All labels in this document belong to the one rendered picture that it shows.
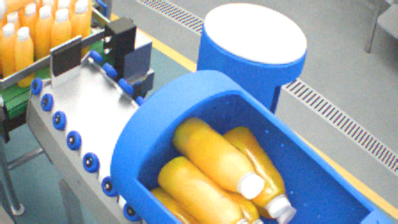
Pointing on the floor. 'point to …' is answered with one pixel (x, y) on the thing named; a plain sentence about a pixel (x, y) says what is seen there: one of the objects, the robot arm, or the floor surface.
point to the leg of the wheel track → (70, 204)
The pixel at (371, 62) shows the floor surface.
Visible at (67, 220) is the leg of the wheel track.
